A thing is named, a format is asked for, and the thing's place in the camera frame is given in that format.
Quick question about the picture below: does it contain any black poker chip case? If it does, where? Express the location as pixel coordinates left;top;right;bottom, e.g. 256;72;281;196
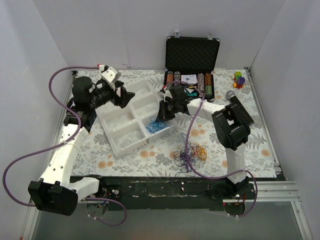
163;32;221;102

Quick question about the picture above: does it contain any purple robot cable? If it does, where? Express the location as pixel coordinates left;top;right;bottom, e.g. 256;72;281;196
162;80;258;218
2;65;128;227

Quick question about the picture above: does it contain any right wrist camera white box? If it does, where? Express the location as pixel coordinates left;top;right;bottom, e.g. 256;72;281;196
159;86;173;103

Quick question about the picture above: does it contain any white plastic compartment tray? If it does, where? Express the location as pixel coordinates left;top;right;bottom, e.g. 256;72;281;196
96;79;177;157

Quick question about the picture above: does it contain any black metal base plate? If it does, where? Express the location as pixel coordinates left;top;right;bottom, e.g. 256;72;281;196
85;176;256;216

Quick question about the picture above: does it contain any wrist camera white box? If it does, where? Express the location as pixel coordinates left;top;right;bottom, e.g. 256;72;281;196
99;65;121;88
159;86;173;103

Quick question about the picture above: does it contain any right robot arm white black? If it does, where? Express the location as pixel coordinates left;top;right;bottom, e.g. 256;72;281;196
156;84;251;199

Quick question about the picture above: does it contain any colourful toy block train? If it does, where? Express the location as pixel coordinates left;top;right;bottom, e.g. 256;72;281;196
232;71;246;89

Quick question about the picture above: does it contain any purple thin wire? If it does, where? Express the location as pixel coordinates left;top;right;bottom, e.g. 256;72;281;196
172;132;198;177

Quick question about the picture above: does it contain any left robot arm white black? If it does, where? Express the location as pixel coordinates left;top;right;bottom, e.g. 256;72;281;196
28;76;136;216

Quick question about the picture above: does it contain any orange thin wire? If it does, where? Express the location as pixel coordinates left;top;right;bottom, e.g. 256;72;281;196
191;142;208;161

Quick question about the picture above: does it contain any blue thin wire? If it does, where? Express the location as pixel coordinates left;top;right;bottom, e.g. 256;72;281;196
145;116;170;135

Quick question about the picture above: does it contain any floral patterned table mat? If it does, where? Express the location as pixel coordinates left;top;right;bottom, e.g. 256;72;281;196
71;80;276;178

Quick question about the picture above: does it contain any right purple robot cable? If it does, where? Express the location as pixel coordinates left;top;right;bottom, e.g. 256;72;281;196
162;80;258;218

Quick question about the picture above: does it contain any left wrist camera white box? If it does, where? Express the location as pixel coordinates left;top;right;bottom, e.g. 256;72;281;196
99;65;121;88

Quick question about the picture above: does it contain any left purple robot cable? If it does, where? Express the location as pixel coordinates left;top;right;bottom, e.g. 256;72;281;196
2;65;128;227

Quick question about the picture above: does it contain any black handheld microphone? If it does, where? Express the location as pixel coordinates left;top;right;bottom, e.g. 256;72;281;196
226;90;254;126

